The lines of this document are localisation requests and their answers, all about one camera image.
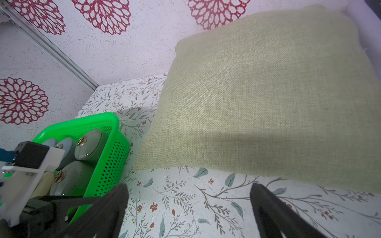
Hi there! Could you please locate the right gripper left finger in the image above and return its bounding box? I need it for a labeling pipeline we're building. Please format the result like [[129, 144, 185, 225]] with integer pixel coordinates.
[[54, 183, 129, 238]]

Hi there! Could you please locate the green plastic perforated basket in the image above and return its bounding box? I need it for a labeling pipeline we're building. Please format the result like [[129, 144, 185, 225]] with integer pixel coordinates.
[[2, 112, 132, 224]]

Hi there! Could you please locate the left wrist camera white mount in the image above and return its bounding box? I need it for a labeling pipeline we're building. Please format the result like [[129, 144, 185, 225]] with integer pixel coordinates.
[[1, 141, 65, 227]]

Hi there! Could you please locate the green linen cushion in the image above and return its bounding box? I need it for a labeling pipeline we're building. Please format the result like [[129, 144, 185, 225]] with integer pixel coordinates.
[[135, 6, 381, 193]]

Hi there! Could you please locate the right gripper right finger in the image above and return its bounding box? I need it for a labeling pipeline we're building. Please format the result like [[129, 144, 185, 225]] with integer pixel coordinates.
[[250, 184, 325, 238]]

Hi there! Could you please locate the blue-grey tea canister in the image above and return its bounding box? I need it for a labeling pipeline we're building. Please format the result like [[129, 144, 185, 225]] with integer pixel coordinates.
[[55, 137, 77, 171]]

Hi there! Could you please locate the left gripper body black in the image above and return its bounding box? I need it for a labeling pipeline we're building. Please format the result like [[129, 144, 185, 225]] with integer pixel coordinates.
[[1, 195, 100, 238]]

